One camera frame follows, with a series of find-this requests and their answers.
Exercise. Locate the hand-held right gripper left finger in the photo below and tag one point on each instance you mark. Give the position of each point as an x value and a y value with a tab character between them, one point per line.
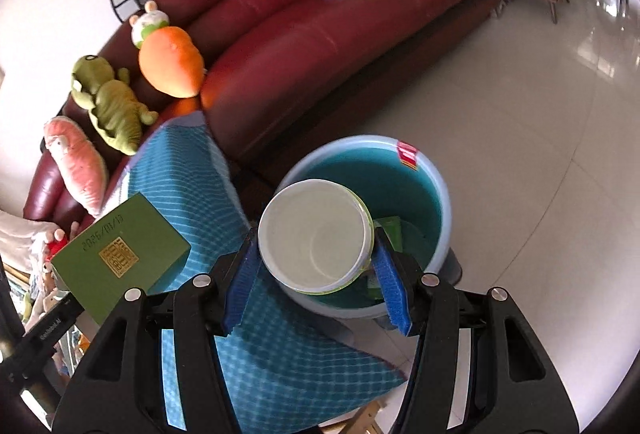
240	294

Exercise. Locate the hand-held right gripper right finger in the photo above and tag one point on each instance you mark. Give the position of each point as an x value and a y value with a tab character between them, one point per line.
391	286

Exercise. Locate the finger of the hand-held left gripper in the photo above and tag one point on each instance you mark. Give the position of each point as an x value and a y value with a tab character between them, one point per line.
52	323

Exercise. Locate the white paper cup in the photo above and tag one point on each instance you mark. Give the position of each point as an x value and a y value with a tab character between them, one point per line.
310	234

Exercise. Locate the green box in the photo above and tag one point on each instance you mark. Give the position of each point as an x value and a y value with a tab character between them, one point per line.
125	259

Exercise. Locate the blue plastic bin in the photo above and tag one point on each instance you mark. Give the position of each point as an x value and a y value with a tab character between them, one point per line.
432	199

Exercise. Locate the brown monkey plush toy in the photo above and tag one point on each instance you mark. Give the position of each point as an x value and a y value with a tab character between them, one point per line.
57	248

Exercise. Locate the beige cloth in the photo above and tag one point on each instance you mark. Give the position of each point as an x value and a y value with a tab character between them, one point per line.
22	236

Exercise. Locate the blue patterned tablecloth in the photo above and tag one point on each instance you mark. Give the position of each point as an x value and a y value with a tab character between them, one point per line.
200	184

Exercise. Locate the wooden stool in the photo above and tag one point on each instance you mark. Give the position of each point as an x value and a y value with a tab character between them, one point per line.
360	419

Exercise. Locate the pink plush toy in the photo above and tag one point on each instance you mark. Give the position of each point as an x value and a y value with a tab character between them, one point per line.
80	164

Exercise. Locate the green crocodile plush toy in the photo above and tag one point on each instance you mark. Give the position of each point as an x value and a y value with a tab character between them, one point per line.
112	106

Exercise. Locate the orange carrot plush toy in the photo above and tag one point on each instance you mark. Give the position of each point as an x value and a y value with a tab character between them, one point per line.
167	59

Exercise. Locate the red leather sofa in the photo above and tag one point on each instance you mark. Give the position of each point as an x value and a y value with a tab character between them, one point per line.
310	39

